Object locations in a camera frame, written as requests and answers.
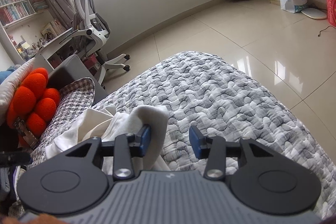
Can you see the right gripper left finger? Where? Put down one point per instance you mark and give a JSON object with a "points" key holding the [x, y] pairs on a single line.
{"points": [[81, 177]]}

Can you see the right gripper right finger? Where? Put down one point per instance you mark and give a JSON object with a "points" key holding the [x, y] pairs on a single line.
{"points": [[257, 176]]}

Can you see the white t-shirt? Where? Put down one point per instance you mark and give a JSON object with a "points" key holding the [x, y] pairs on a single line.
{"points": [[107, 124]]}

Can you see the orange plush pillow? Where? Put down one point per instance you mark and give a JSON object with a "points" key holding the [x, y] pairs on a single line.
{"points": [[34, 105]]}

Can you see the grey sofa armrest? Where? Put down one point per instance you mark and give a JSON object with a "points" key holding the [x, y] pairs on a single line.
{"points": [[70, 70]]}

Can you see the grey patterned quilt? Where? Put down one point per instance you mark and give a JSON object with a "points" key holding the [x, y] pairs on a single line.
{"points": [[203, 90]]}

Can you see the white striped pillow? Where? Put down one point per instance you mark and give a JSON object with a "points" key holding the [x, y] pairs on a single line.
{"points": [[12, 82]]}

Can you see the white desk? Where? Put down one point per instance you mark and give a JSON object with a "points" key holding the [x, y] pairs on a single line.
{"points": [[47, 57]]}

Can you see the white office chair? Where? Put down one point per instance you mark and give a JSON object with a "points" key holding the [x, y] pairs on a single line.
{"points": [[91, 29]]}

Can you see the white bookshelf with books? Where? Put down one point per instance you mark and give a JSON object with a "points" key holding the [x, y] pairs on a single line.
{"points": [[22, 23]]}

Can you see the white bathroom scale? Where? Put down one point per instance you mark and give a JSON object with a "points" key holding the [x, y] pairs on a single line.
{"points": [[313, 13]]}

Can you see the red basket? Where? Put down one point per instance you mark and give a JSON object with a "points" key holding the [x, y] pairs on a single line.
{"points": [[331, 12]]}

